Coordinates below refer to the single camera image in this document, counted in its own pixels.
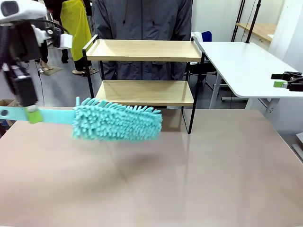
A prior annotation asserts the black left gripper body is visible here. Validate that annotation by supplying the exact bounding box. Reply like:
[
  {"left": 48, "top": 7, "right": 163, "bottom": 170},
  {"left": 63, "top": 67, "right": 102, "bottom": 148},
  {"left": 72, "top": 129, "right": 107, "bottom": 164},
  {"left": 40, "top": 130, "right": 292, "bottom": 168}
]
[{"left": 13, "top": 22, "right": 44, "bottom": 62}]

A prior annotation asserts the teal chenille duster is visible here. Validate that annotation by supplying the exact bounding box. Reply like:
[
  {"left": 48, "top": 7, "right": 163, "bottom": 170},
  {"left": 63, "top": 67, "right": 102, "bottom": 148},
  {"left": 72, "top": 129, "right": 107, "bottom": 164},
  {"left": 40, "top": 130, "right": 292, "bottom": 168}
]
[{"left": 0, "top": 96, "right": 163, "bottom": 143}]

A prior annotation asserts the two-tier wooden black-framed shelf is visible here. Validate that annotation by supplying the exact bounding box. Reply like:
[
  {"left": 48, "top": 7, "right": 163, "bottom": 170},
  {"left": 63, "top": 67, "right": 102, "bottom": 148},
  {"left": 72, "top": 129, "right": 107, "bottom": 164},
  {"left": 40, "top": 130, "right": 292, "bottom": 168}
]
[{"left": 82, "top": 34, "right": 206, "bottom": 135}]

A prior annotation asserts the cardboard box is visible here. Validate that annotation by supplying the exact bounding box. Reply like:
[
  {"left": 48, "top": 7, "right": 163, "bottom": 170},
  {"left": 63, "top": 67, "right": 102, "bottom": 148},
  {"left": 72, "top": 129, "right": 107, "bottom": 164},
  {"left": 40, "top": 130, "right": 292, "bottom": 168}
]
[{"left": 0, "top": 99, "right": 17, "bottom": 127}]

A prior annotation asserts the person in dark clothes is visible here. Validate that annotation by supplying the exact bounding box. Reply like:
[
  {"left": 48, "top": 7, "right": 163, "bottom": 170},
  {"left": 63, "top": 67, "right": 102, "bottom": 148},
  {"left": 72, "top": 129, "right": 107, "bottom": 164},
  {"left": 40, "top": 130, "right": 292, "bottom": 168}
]
[{"left": 35, "top": 44, "right": 54, "bottom": 71}]

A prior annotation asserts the brown floor mat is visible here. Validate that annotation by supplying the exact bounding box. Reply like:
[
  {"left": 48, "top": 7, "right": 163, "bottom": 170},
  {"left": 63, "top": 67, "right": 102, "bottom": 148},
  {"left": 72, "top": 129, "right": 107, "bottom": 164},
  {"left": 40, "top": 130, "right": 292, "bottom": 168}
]
[{"left": 39, "top": 66, "right": 63, "bottom": 76}]

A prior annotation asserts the large white table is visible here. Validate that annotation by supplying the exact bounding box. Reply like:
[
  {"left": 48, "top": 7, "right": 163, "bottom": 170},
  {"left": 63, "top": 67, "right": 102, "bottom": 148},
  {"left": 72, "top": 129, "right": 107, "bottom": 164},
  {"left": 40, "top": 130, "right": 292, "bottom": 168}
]
[{"left": 193, "top": 35, "right": 303, "bottom": 116}]

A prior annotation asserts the person in yellow apron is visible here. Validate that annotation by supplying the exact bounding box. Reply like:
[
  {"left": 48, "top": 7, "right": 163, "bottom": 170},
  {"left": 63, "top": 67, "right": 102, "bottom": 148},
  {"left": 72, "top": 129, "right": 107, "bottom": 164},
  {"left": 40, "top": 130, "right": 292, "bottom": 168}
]
[{"left": 44, "top": 0, "right": 93, "bottom": 77}]

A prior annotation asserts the light wooden desk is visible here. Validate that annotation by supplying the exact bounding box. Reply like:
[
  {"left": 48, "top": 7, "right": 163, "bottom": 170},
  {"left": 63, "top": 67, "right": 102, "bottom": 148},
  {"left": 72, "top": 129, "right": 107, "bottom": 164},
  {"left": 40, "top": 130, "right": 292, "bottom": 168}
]
[{"left": 235, "top": 22, "right": 277, "bottom": 43}]

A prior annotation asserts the black stand pole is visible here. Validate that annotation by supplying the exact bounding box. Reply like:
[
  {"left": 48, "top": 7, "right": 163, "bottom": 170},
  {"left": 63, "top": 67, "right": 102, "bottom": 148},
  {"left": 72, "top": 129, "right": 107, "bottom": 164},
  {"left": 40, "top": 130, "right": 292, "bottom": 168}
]
[{"left": 245, "top": 0, "right": 262, "bottom": 44}]

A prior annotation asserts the black tripod stand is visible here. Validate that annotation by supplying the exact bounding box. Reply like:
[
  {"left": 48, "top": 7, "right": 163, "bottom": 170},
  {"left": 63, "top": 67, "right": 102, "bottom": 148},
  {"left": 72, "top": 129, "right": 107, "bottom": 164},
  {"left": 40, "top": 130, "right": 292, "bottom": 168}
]
[{"left": 231, "top": 0, "right": 247, "bottom": 43}]

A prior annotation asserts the person in grey jacket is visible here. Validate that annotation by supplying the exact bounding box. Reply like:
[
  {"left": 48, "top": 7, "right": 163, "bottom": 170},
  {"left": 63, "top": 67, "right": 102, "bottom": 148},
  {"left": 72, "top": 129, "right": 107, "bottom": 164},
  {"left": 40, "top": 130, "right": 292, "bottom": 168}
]
[{"left": 91, "top": 0, "right": 194, "bottom": 109}]

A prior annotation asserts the black floor cable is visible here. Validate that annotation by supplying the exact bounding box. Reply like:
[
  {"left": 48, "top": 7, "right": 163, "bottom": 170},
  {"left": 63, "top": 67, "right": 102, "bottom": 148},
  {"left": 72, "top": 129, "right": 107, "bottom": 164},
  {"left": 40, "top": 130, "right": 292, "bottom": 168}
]
[{"left": 36, "top": 61, "right": 46, "bottom": 107}]

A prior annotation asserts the thin black camera cable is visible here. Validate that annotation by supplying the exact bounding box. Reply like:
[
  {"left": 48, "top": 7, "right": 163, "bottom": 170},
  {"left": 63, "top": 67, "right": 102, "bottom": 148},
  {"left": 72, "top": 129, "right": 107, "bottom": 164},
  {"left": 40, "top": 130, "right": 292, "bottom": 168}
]
[{"left": 29, "top": 19, "right": 70, "bottom": 36}]

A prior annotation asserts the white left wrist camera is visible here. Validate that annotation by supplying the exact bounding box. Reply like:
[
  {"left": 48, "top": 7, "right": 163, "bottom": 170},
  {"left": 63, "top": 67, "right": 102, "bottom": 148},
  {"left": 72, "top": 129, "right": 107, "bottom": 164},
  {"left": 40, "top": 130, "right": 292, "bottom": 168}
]
[{"left": 32, "top": 25, "right": 73, "bottom": 50}]

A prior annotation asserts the grey aluminium rail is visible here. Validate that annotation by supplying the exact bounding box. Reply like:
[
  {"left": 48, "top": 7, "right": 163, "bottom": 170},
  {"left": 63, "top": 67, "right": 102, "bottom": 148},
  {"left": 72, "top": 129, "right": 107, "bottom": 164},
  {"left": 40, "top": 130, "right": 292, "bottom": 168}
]
[{"left": 291, "top": 132, "right": 303, "bottom": 164}]

